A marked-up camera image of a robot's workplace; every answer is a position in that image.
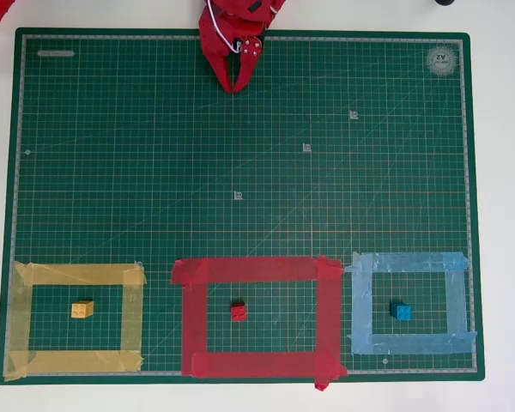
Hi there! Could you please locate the blue tape square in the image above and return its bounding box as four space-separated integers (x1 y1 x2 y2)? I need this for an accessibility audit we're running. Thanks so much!
344 251 478 356

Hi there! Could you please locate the blue toy brick cube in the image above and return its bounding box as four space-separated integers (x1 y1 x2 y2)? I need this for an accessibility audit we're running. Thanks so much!
389 300 413 322

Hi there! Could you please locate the yellow tape square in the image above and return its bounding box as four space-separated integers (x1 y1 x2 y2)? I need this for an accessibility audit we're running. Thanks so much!
3 260 148 382

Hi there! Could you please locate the green cutting mat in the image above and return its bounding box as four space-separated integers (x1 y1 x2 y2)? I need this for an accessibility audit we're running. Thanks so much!
0 27 486 386

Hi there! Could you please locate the yellow toy brick cube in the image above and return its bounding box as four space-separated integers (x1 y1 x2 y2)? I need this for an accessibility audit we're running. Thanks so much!
70 300 95 319

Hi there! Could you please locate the red tape square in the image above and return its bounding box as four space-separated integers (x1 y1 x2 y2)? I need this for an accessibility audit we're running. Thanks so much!
170 253 349 392

